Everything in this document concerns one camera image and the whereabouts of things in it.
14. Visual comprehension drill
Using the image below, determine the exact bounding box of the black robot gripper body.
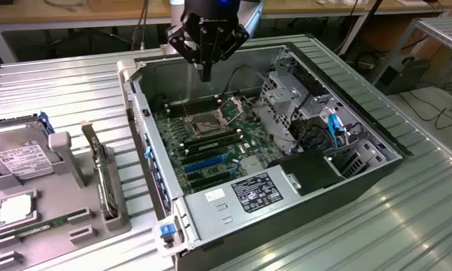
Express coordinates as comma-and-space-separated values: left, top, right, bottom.
180, 0, 245, 32

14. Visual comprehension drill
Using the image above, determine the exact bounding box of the green graphics card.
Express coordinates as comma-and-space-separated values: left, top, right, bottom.
80, 119, 120, 220

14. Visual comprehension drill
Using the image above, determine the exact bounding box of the wooden desk white frame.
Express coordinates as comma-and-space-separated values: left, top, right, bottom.
0, 0, 452, 64

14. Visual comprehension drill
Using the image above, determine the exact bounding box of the blue disk bracket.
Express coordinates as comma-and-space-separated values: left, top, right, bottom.
32, 111, 56, 136

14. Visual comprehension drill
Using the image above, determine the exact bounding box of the silver hard disk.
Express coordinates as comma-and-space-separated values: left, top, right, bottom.
0, 121, 58, 179

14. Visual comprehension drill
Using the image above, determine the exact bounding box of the blue data wire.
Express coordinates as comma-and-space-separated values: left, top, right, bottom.
327, 112, 344, 150

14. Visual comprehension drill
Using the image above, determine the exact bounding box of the open metal socket cover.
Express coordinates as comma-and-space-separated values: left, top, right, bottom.
216, 95, 251, 120

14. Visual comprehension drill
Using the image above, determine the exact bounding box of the green motherboard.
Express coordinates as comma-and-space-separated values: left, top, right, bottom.
149, 94, 285, 195

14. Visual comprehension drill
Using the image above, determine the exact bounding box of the blue expansion slot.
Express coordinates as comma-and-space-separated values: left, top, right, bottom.
183, 159, 228, 173

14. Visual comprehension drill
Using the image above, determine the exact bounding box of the black wire inside case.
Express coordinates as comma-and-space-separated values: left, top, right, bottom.
221, 64, 267, 97

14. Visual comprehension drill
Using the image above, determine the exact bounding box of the silver CPU chip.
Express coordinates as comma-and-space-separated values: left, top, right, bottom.
0, 194, 37, 227

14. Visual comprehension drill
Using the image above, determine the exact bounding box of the black expansion slot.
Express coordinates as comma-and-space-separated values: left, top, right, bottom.
188, 172, 236, 190

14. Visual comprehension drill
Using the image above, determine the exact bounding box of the grey parts rack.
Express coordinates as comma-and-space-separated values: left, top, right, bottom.
0, 132, 133, 271

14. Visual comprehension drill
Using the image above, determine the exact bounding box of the black floor cable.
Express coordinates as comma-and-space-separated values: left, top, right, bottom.
399, 89, 452, 131

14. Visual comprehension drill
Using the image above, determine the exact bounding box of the black box with handle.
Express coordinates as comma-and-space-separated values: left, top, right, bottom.
372, 55, 433, 96

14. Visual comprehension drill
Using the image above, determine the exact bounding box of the grey power supply unit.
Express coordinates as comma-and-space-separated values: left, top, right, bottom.
183, 164, 311, 241

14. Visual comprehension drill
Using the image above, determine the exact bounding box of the green loose RAM stick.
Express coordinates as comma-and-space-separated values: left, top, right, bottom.
0, 207, 91, 241

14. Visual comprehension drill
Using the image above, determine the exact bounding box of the hanging grey cable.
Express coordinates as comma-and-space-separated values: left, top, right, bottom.
131, 0, 149, 51

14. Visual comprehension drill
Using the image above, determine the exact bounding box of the open black PC case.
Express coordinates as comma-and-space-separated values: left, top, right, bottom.
116, 33, 415, 271

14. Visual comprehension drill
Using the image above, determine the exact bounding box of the black chair base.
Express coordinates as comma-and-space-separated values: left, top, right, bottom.
48, 24, 133, 47

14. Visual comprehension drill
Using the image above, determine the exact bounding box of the CPU socket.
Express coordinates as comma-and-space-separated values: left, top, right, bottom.
189, 112, 228, 139

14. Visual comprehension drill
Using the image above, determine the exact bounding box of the silver chipset heat sink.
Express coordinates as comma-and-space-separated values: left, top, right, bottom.
240, 156, 268, 173

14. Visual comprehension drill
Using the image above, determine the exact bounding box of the installed RAM stick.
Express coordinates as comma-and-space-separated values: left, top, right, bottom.
183, 129, 247, 155

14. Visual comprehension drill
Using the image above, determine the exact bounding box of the silver metal drive cage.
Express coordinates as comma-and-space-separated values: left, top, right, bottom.
256, 69, 335, 155

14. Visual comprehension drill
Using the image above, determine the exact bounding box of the metal slat frame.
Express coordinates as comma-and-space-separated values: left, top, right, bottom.
397, 16, 452, 76

